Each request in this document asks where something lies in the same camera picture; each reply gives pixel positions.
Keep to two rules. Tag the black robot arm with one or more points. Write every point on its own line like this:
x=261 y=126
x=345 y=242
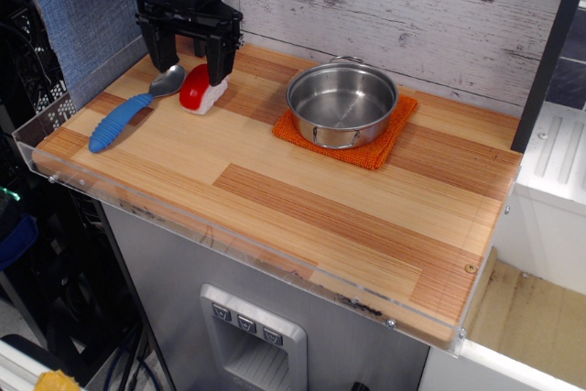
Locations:
x=213 y=26

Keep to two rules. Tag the blue handled metal spoon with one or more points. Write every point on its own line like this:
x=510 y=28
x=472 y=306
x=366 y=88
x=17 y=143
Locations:
x=112 y=126

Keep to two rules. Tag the white toy sink unit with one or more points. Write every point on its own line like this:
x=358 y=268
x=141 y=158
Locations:
x=528 y=316

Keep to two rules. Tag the stainless steel pot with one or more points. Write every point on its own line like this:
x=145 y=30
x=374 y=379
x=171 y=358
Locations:
x=342 y=104

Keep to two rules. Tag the black vertical post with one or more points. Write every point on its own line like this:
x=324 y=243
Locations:
x=200 y=47
x=545 y=70

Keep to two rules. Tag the orange woven cloth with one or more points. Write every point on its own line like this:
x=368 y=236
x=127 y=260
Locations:
x=371 y=156

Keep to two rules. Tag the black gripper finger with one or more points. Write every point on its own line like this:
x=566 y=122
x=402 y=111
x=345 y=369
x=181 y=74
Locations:
x=220 y=55
x=160 y=44

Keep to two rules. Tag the blue fabric panel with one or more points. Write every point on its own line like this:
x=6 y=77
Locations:
x=96 y=41

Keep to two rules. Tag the black vertical post right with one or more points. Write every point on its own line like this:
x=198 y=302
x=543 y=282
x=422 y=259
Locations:
x=545 y=70

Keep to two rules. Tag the red and white toy vegetable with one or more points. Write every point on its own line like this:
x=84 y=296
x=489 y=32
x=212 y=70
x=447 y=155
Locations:
x=196 y=95

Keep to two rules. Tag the clear acrylic table guard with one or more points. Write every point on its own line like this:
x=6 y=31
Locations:
x=404 y=243

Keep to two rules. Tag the silver water dispenser panel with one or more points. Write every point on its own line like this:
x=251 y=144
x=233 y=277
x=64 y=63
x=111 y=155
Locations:
x=254 y=348

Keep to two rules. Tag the grey toy fridge cabinet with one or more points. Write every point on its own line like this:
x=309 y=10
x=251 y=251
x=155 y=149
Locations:
x=168 y=271

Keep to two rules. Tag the black vertical post left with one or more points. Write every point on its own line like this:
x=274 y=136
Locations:
x=200 y=47

